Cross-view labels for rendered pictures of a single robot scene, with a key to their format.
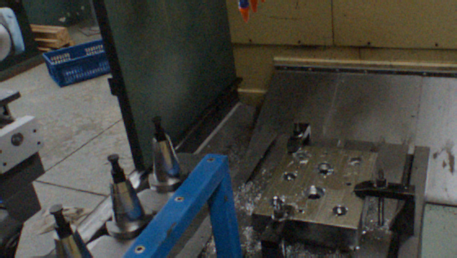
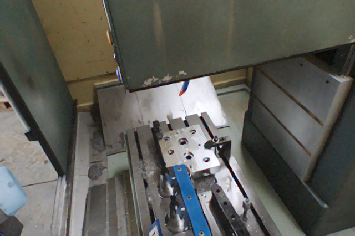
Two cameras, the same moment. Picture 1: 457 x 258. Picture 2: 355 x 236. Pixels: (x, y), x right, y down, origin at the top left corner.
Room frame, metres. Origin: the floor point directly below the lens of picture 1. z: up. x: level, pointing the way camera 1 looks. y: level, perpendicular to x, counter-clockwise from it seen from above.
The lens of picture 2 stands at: (0.27, 0.40, 1.87)
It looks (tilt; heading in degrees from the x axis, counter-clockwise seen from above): 39 degrees down; 330
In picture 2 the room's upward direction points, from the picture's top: 7 degrees counter-clockwise
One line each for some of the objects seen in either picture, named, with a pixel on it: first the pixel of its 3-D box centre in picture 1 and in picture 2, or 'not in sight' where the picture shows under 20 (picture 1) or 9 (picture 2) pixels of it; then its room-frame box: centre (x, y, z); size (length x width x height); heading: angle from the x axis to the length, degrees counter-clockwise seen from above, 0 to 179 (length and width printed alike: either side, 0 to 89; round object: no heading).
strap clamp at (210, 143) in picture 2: (383, 198); (217, 145); (0.90, -0.20, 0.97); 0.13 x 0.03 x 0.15; 70
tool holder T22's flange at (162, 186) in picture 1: (170, 180); (167, 188); (0.69, 0.19, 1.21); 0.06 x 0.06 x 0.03
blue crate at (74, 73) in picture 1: (84, 61); not in sight; (4.47, 1.78, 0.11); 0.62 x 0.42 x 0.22; 123
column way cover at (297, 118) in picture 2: not in sight; (284, 104); (0.77, -0.47, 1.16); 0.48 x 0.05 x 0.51; 160
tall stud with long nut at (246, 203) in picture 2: not in sight; (245, 209); (0.59, -0.07, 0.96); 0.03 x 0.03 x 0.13
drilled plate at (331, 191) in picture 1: (320, 189); (186, 152); (0.97, -0.07, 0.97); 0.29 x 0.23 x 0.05; 160
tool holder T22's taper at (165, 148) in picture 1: (164, 156); (166, 179); (0.69, 0.19, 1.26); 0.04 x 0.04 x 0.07
